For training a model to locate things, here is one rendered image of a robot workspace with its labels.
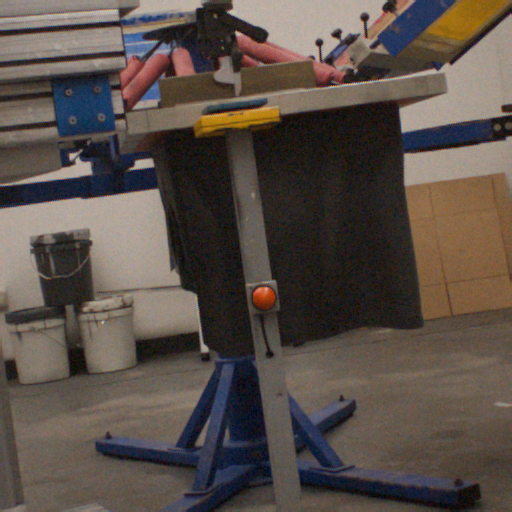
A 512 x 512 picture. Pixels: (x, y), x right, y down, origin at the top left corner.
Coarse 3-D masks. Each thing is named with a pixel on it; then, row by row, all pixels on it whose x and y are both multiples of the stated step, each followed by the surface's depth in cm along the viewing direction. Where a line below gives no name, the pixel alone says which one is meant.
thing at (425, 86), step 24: (264, 96) 231; (288, 96) 231; (312, 96) 232; (336, 96) 233; (360, 96) 233; (384, 96) 234; (408, 96) 234; (432, 96) 241; (144, 120) 228; (168, 120) 229; (192, 120) 229; (120, 144) 266
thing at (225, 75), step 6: (222, 60) 293; (228, 60) 293; (222, 66) 293; (228, 66) 293; (216, 72) 292; (222, 72) 292; (228, 72) 292; (216, 78) 292; (222, 78) 292; (228, 78) 292; (234, 78) 292; (234, 84) 293; (240, 84) 293
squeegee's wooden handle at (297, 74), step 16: (272, 64) 296; (288, 64) 296; (304, 64) 296; (160, 80) 292; (176, 80) 293; (192, 80) 293; (208, 80) 294; (256, 80) 295; (272, 80) 295; (288, 80) 296; (304, 80) 296; (160, 96) 293; (176, 96) 293; (192, 96) 293; (208, 96) 294; (224, 96) 294; (240, 96) 295
